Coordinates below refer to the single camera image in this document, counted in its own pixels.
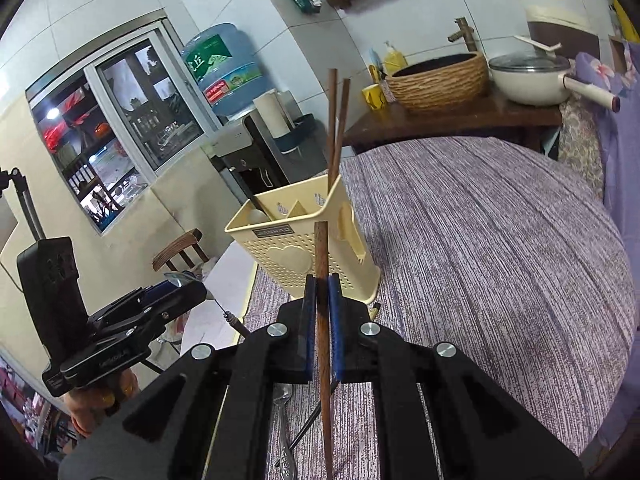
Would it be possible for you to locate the metal spoon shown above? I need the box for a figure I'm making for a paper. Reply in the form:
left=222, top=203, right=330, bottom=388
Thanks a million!
left=272, top=384, right=300, bottom=480

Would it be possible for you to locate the cream plastic utensil holder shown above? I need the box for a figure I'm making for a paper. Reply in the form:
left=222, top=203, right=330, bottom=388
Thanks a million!
left=224, top=172, right=382, bottom=307

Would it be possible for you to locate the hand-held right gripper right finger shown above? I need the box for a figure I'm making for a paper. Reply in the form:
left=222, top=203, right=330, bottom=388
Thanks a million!
left=327, top=274, right=586, bottom=480

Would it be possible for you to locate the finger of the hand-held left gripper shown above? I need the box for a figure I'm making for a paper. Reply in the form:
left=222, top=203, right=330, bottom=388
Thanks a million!
left=154, top=285, right=207, bottom=327
left=144, top=280, right=199, bottom=302

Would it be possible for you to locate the sliding glass window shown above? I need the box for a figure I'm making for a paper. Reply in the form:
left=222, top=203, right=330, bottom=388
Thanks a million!
left=26, top=22, right=224, bottom=237

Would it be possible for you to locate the paper towel roll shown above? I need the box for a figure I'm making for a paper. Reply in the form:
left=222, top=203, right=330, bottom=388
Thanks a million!
left=252, top=88, right=292, bottom=139

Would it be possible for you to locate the thin dark-handled metal utensil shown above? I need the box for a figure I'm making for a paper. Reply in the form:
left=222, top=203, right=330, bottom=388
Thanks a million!
left=288, top=302, right=384, bottom=455

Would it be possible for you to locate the person's left hand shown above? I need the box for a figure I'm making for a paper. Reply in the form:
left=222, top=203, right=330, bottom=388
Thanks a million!
left=62, top=367, right=139, bottom=438

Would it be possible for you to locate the yellow soap bottle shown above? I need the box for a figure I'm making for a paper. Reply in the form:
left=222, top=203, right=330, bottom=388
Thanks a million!
left=382, top=40, right=409, bottom=77

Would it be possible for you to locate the pale lilac cloth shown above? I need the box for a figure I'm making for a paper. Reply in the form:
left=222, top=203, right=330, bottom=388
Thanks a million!
left=179, top=240, right=262, bottom=359

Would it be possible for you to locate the yellow packet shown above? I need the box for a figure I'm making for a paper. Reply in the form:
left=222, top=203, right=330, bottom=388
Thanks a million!
left=607, top=0, right=640, bottom=44

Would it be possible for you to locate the cream pot with glass lid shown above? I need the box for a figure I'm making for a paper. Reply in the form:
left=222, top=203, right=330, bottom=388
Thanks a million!
left=487, top=53, right=622, bottom=111

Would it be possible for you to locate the blue water bottle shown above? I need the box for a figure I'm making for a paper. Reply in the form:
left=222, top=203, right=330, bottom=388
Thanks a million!
left=179, top=23, right=266, bottom=117

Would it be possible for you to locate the purple striped tablecloth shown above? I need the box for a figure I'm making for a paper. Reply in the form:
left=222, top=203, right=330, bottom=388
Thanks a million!
left=244, top=135, right=639, bottom=480

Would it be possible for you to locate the brown and white appliance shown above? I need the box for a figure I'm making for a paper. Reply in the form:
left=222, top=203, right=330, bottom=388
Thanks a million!
left=524, top=5, right=601, bottom=59

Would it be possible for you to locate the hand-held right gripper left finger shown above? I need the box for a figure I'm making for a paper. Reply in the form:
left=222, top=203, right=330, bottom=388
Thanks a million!
left=59, top=276, right=318, bottom=480

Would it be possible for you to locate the water dispenser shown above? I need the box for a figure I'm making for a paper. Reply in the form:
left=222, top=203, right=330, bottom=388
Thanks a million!
left=209, top=112, right=297, bottom=202

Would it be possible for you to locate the bronze faucet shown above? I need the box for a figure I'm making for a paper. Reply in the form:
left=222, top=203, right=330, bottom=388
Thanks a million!
left=446, top=17, right=480, bottom=54

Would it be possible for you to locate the white spatula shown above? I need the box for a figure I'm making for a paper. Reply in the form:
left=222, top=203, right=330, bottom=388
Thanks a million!
left=513, top=34, right=562, bottom=56

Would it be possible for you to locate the wicker basket sink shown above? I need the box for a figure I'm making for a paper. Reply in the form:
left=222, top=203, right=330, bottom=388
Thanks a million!
left=384, top=51, right=490, bottom=111

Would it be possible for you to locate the wooden chair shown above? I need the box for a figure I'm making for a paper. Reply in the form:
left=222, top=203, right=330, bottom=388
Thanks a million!
left=151, top=228, right=210, bottom=274

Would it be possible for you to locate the dark wooden counter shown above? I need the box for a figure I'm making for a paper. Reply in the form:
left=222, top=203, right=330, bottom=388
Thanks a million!
left=342, top=91, right=564, bottom=157

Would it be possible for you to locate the thin dark-handled spoon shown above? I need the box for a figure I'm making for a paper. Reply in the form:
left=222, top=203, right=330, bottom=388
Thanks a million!
left=162, top=270, right=252, bottom=339

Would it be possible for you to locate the blue paper towel holder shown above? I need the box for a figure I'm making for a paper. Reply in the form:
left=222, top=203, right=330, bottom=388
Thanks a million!
left=272, top=113, right=331, bottom=159

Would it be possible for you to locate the yellow mug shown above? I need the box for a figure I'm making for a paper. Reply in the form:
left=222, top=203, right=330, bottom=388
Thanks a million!
left=360, top=83, right=390, bottom=111

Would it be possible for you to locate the black camera boom stand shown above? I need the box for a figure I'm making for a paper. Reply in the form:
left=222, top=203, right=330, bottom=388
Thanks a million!
left=0, top=167, right=47, bottom=242

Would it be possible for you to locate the brown wooden chopstick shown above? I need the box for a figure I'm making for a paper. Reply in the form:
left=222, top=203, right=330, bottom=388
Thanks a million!
left=327, top=69, right=338, bottom=197
left=314, top=221, right=335, bottom=480
left=330, top=78, right=351, bottom=187

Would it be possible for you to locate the purple floral cloth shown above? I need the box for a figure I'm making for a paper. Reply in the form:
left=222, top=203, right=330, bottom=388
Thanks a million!
left=556, top=39, right=640, bottom=461

